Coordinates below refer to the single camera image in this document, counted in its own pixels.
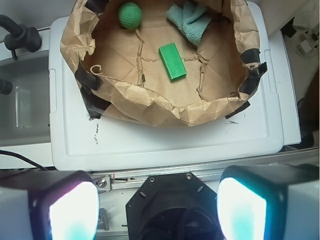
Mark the teal microfiber cloth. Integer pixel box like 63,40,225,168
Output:
166,0,212,47

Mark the green dimpled ball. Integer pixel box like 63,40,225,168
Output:
118,2,142,29

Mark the white plastic bin lid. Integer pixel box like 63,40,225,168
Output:
49,2,285,171

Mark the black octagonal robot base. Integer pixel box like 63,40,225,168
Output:
125,172,224,240

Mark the white power strip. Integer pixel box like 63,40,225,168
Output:
297,23,320,57

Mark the black cable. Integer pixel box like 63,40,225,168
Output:
0,149,51,172

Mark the clear plastic container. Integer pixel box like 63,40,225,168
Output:
0,50,51,147

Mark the green rectangular block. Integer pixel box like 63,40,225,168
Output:
158,42,187,82

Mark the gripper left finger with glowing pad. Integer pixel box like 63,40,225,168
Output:
0,170,100,240

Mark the crumpled brown paper bag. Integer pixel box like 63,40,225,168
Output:
60,0,267,127

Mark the aluminium extrusion rail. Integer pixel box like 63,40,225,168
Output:
89,146,320,193

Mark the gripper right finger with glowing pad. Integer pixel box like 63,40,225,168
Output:
217,164,320,240

